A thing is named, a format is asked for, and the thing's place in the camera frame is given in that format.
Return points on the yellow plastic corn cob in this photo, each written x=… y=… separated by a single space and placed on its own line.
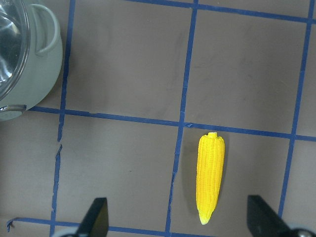
x=210 y=164

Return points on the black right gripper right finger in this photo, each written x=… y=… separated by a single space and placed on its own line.
x=262 y=221

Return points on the glass pot lid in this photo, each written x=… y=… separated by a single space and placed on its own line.
x=14 y=43

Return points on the brown paper table mat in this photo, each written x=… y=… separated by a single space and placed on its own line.
x=142 y=81

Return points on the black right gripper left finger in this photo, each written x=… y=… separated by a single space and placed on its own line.
x=96 y=220

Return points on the pale green electric pot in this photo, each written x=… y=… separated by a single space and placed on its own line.
x=43 y=63

